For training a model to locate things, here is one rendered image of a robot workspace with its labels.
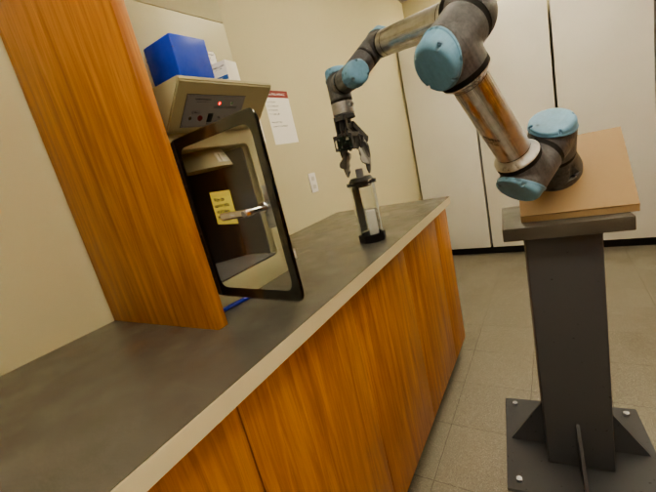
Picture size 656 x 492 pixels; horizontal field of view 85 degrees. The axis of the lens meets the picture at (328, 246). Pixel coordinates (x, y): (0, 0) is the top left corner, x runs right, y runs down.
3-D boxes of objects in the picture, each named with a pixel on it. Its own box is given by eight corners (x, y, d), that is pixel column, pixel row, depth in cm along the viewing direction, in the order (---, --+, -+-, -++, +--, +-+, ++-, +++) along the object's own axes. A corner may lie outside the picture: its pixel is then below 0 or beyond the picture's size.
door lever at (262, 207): (239, 217, 78) (236, 205, 77) (268, 213, 72) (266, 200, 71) (220, 224, 74) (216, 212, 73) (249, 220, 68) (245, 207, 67)
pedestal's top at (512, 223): (605, 205, 122) (605, 193, 121) (636, 229, 95) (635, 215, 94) (503, 218, 137) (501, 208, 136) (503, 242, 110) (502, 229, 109)
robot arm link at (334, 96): (329, 64, 113) (319, 73, 121) (337, 101, 116) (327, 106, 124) (350, 61, 116) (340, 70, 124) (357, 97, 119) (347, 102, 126)
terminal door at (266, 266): (221, 294, 94) (172, 141, 85) (306, 301, 75) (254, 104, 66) (219, 295, 94) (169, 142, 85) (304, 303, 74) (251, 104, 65)
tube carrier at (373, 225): (361, 235, 141) (349, 182, 136) (388, 230, 137) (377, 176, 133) (355, 242, 131) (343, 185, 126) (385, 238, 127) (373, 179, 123)
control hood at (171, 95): (160, 135, 84) (145, 91, 82) (252, 128, 111) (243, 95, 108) (189, 122, 78) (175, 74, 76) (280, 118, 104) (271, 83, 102)
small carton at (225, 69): (216, 89, 95) (209, 65, 94) (227, 91, 99) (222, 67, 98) (230, 83, 93) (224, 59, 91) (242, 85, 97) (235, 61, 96)
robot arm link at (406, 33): (506, -52, 73) (365, 21, 114) (477, -14, 71) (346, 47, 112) (526, 0, 79) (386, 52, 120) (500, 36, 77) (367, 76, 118)
